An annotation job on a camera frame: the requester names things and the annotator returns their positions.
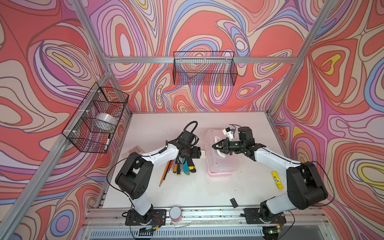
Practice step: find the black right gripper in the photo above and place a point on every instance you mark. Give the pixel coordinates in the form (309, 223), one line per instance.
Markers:
(223, 142)

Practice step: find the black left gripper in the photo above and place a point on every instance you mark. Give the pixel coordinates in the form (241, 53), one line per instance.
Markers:
(196, 153)

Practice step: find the pink plastic tool box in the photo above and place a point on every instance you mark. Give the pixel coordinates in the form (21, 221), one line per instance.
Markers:
(219, 164)

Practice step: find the orange pencil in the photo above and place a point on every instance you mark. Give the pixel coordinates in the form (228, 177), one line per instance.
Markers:
(164, 174)

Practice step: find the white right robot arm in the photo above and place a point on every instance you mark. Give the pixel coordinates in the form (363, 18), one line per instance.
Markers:
(305, 186)

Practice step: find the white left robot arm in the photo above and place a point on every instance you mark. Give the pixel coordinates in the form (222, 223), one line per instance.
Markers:
(135, 174)

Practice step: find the teal utility knife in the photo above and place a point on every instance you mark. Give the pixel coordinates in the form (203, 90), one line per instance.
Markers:
(185, 167)

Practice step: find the yellow black utility knife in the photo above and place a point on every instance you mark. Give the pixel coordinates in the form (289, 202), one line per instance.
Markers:
(191, 165)

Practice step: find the yellow black screwdriver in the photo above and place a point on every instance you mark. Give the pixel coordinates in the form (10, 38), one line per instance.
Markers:
(179, 168)

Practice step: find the pink white calculator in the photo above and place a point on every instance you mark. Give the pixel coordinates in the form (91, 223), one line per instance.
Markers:
(136, 149)

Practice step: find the small black clip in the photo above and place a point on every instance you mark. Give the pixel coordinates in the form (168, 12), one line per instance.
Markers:
(234, 203)

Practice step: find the yellow glue stick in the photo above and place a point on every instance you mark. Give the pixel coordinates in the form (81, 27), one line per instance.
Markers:
(277, 180)

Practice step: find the black marker in basket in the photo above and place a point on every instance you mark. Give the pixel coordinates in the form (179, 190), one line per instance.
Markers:
(107, 143)

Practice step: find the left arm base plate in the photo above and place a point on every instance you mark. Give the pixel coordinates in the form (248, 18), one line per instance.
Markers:
(154, 218)

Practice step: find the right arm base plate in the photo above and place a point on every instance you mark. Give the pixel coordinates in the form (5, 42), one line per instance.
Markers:
(262, 216)

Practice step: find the black wire basket back wall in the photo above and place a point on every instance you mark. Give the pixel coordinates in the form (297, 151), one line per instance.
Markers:
(204, 68)

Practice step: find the black wire basket wall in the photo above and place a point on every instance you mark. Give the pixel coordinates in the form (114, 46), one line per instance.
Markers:
(204, 68)
(80, 130)

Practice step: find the grey duct tape roll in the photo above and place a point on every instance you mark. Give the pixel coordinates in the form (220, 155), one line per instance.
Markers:
(105, 122)

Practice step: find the black wire basket left wall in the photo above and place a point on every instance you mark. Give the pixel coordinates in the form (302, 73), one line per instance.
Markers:
(80, 130)

